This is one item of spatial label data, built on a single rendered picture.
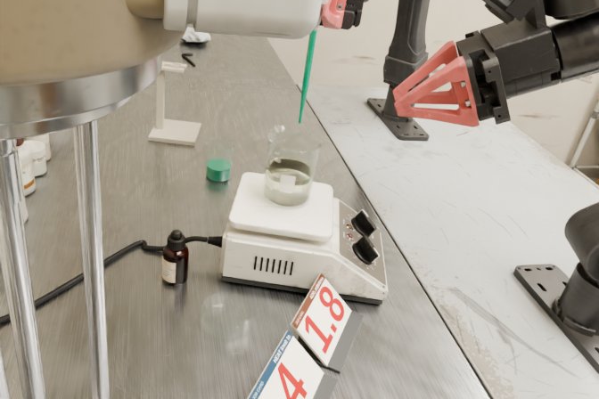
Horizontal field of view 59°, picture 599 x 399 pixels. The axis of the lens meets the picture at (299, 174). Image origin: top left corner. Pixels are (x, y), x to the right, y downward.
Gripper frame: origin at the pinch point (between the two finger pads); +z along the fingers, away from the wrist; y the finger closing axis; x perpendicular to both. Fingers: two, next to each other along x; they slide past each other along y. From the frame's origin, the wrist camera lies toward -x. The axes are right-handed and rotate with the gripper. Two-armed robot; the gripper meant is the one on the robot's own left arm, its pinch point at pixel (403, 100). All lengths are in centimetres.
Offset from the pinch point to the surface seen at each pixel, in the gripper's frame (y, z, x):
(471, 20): -176, -27, 46
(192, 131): -32, 38, 7
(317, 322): 11.3, 14.6, 16.9
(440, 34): -171, -14, 46
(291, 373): 18.5, 16.3, 15.7
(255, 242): 4.6, 20.0, 9.5
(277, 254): 4.9, 18.0, 11.5
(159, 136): -28, 42, 4
